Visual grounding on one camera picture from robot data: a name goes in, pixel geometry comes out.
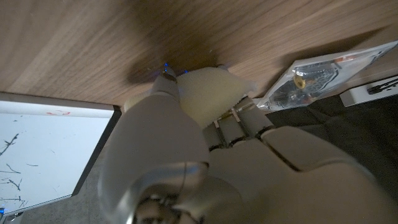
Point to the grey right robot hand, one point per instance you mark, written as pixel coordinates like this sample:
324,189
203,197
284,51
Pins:
12,217

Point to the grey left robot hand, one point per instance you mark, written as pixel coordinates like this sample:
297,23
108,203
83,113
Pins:
255,180

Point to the small whiteboard with black frame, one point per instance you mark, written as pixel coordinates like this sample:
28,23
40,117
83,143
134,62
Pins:
40,152

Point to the pale yellow sponge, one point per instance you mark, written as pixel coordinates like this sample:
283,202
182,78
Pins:
208,93

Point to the clear plastic package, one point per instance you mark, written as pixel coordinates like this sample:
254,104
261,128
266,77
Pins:
314,81

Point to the black backdrop curtain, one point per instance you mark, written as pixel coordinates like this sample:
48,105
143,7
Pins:
357,137

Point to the white power strip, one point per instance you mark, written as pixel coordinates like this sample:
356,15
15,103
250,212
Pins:
370,91

